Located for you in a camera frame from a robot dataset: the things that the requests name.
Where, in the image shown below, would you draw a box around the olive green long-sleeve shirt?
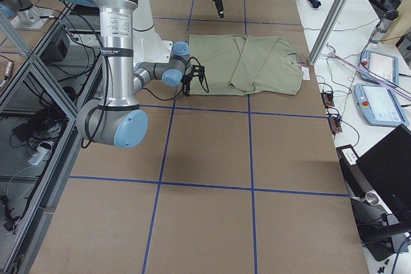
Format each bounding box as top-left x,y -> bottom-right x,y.
189,35 -> 303,96

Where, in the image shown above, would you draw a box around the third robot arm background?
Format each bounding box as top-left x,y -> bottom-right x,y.
1,0 -> 46,30

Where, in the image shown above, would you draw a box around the white clothing tag card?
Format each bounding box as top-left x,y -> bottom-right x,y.
301,67 -> 310,81

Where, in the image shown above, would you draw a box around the orange black terminal block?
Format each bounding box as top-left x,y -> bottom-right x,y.
321,92 -> 335,108

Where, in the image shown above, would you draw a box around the clear water bottle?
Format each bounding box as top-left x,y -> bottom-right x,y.
372,10 -> 399,42

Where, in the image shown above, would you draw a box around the upper blue teach pendant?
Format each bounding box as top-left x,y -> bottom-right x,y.
359,49 -> 399,87

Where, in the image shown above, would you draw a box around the blue teach pendant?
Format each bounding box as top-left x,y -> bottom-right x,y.
354,83 -> 410,128
359,49 -> 399,87

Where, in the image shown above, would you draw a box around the lower blue teach pendant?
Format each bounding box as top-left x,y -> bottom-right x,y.
354,83 -> 410,128

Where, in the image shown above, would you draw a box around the black box with white label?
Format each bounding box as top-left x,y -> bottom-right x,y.
336,144 -> 373,198

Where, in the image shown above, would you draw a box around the black laptop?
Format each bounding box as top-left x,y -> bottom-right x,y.
356,124 -> 410,222

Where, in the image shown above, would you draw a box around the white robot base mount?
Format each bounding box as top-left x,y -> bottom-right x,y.
132,0 -> 173,65

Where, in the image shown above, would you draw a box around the aluminium frame post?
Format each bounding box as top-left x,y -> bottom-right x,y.
308,0 -> 347,65

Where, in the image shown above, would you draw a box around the black monitor stand bracket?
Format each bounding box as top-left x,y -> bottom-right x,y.
351,198 -> 410,261

